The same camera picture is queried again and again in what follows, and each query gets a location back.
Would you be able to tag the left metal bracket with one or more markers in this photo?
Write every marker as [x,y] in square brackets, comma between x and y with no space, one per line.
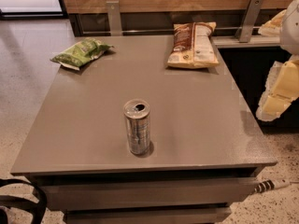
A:
[114,17]

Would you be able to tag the metal bracket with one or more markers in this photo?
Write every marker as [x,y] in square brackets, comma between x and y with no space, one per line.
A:
[114,17]
[244,32]

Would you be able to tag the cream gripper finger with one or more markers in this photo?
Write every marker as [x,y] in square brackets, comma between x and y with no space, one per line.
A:
[272,27]
[281,89]

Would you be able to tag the silver redbull can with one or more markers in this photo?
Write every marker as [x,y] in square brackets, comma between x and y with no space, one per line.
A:
[137,120]

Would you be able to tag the grey drawer cabinet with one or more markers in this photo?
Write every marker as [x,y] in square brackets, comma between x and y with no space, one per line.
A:
[205,146]

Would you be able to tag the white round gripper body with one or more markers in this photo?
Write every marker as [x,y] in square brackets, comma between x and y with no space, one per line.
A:
[291,30]

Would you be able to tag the right metal bracket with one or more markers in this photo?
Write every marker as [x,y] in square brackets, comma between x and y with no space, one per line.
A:
[244,32]

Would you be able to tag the green jalapeno chip bag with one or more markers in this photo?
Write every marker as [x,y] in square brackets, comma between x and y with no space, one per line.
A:
[83,52]

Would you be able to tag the brown and cream chip bag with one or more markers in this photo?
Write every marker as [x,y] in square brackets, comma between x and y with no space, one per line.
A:
[192,46]

